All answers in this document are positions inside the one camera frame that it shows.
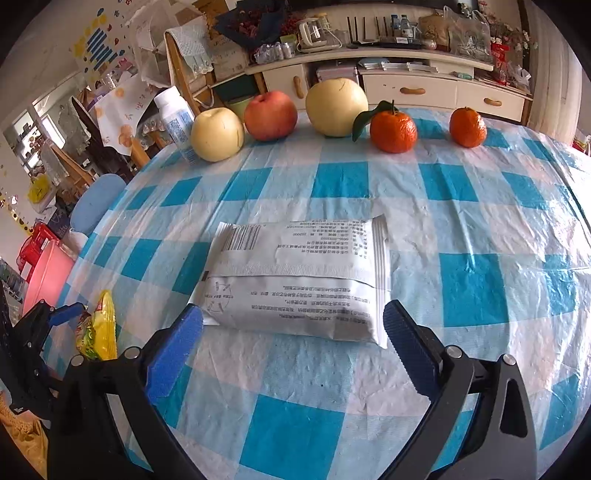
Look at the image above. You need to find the mandarin with green leaf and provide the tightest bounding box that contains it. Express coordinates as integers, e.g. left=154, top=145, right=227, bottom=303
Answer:
left=351, top=100, right=419, bottom=154

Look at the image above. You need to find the green waste bin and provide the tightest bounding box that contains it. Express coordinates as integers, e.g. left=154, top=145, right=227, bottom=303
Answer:
left=226, top=95, right=254, bottom=122

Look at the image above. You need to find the red apple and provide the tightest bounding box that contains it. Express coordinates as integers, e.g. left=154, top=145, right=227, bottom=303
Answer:
left=243, top=90, right=299, bottom=142

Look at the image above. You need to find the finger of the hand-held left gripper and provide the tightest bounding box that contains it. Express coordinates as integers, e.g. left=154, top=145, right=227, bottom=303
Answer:
left=14, top=300, right=89, bottom=357

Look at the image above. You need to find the mustard yellow cloth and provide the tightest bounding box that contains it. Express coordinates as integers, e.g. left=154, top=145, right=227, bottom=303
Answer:
left=0, top=405, right=48, bottom=464

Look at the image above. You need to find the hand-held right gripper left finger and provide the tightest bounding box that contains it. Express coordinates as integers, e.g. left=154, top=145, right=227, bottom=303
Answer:
left=46, top=302, right=206, bottom=480

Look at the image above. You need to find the cream TV cabinet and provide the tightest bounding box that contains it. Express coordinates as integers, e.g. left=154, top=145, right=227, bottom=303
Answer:
left=244, top=45, right=535, bottom=124

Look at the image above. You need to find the white electric kettle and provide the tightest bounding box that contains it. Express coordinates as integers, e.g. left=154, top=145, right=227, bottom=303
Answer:
left=296, top=17, right=341, bottom=52

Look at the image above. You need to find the cream curtain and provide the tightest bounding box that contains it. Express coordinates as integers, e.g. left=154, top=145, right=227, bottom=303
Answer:
left=521, top=0, right=591, bottom=140

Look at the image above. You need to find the yellow snack packet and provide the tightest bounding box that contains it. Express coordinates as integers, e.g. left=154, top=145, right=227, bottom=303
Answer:
left=76, top=289, right=119, bottom=362

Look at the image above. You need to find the white printed sack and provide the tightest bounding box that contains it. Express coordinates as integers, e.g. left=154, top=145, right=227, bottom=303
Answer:
left=209, top=34, right=251, bottom=80

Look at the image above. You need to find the blue cushioned stool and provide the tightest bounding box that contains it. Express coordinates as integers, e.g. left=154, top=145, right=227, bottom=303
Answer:
left=68, top=174, right=128, bottom=237

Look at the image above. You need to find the small yellow pear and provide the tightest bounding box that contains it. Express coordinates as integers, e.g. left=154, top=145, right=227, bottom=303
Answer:
left=190, top=106, right=246, bottom=164

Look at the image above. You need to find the orange mandarin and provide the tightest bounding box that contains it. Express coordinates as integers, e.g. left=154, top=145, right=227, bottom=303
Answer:
left=449, top=106, right=488, bottom=149

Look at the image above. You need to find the large white printed packet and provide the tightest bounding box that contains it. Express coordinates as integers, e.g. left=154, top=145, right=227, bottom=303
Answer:
left=188, top=213, right=393, bottom=350

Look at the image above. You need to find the large yellow pear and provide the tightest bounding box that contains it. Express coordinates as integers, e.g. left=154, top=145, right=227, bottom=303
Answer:
left=305, top=77, right=369, bottom=138

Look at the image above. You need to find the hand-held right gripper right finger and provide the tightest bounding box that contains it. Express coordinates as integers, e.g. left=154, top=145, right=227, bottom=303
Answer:
left=383, top=299, right=539, bottom=480

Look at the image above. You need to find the yellow bag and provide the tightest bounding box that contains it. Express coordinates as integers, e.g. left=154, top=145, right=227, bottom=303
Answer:
left=28, top=174, right=54, bottom=202

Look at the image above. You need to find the orange print white tablecloth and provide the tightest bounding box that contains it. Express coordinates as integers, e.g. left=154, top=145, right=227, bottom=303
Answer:
left=93, top=75, right=158, bottom=149

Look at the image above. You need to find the clear printed plastic bag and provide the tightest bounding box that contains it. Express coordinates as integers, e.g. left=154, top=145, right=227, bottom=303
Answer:
left=444, top=11, right=493, bottom=64

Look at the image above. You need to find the white plastic bottle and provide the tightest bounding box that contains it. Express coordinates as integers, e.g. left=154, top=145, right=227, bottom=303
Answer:
left=153, top=86, right=197, bottom=166

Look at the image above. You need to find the pink plastic basin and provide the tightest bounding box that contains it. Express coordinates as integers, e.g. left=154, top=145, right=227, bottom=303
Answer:
left=21, top=251, right=77, bottom=320

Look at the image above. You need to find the wooden chair with lace cover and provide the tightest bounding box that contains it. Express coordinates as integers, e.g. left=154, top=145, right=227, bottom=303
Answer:
left=163, top=22, right=216, bottom=117

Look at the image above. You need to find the colourful wall poster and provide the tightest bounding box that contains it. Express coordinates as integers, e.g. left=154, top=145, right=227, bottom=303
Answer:
left=73, top=13, right=126, bottom=73

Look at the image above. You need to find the dark blue flower bouquet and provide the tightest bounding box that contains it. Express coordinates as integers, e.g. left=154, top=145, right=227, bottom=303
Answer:
left=213, top=0, right=297, bottom=52

